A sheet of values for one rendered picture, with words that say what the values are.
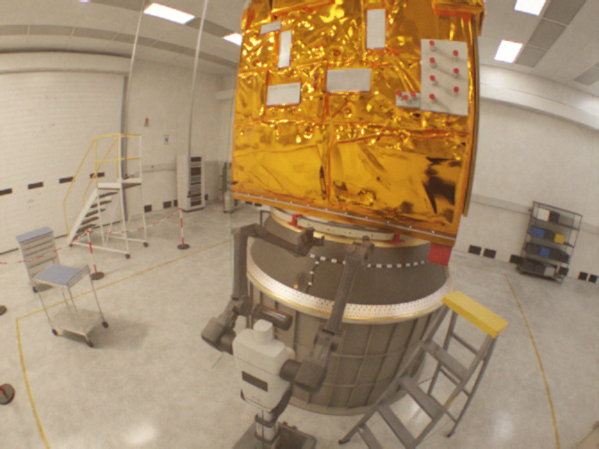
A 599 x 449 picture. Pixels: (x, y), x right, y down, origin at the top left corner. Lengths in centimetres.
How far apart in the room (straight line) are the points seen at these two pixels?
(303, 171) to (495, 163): 605
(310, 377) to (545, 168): 747
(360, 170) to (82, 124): 767
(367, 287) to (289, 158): 110
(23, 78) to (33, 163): 237
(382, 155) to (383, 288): 91
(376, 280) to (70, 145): 793
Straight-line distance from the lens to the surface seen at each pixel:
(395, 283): 190
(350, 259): 100
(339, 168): 176
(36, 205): 820
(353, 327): 188
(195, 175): 914
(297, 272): 190
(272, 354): 98
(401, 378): 182
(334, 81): 190
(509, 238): 765
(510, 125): 752
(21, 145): 814
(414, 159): 162
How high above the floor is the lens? 221
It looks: 16 degrees down
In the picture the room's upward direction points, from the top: 4 degrees clockwise
